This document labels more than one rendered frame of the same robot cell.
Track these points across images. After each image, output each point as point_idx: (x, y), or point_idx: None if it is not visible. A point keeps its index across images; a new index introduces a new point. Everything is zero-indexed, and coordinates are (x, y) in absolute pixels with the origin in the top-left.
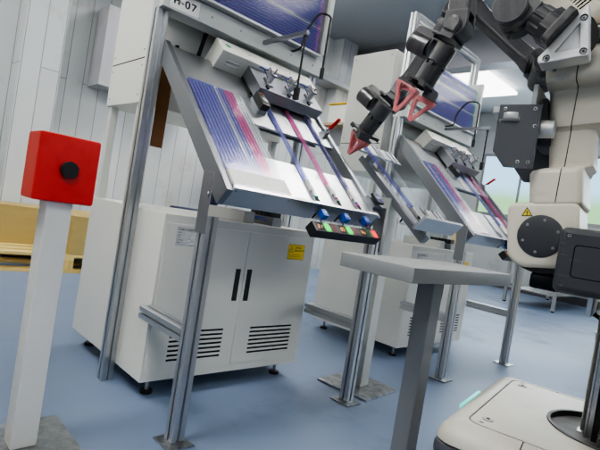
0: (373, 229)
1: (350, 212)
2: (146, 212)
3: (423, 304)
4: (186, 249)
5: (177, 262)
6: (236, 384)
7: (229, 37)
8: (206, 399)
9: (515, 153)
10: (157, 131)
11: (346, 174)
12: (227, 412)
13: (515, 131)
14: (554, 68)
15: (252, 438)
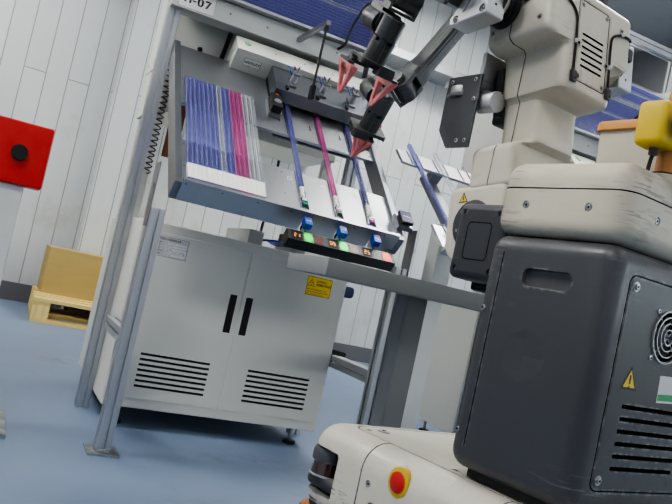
0: (403, 258)
1: (353, 228)
2: (135, 221)
3: (396, 328)
4: (166, 261)
5: (154, 274)
6: (226, 439)
7: (252, 34)
8: (175, 439)
9: (456, 130)
10: None
11: (380, 191)
12: (186, 451)
13: (458, 106)
14: (473, 30)
15: (190, 469)
